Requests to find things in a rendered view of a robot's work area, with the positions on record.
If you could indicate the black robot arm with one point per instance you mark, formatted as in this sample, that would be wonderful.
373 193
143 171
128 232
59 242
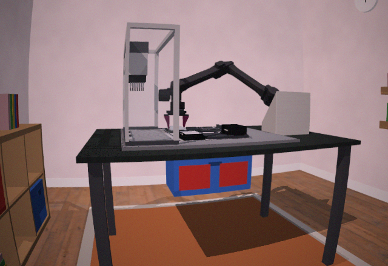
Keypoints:
221 68

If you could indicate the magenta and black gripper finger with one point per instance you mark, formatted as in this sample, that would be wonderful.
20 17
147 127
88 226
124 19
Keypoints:
184 119

